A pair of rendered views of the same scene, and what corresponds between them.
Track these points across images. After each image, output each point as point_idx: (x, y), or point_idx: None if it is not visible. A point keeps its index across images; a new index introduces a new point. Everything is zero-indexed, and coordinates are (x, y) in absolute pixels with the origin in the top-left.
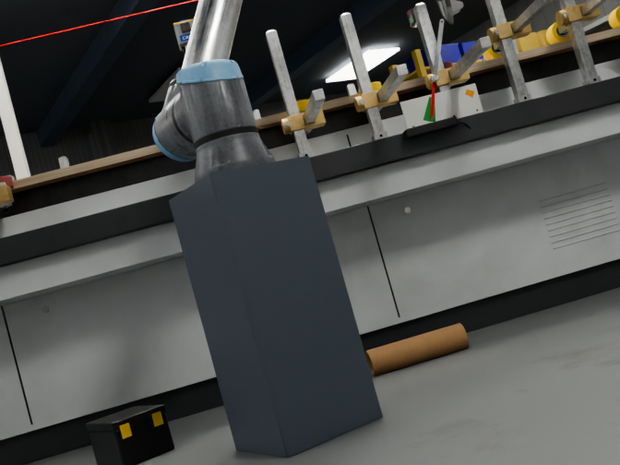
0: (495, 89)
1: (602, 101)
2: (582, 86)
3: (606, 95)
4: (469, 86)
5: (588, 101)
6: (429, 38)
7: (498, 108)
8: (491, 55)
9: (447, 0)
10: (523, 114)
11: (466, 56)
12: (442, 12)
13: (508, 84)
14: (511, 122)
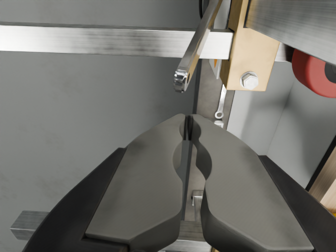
0: (321, 163)
1: (186, 175)
2: (188, 181)
3: (185, 184)
4: (218, 63)
5: (187, 168)
6: (308, 10)
7: (198, 83)
8: (335, 214)
9: (90, 178)
10: (194, 105)
11: (80, 26)
12: (241, 154)
13: (311, 184)
14: (195, 86)
